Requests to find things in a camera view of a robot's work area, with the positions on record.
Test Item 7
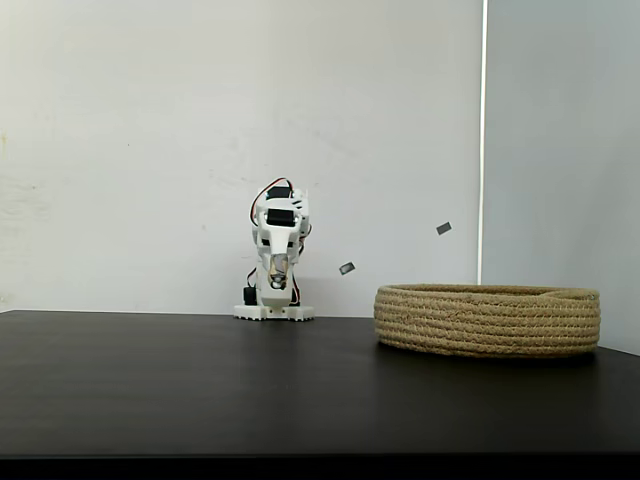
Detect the woven rope tray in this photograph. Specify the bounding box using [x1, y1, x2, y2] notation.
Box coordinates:
[373, 283, 602, 359]

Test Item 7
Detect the red black servo cable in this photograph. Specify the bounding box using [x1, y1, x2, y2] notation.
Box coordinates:
[248, 176, 296, 227]

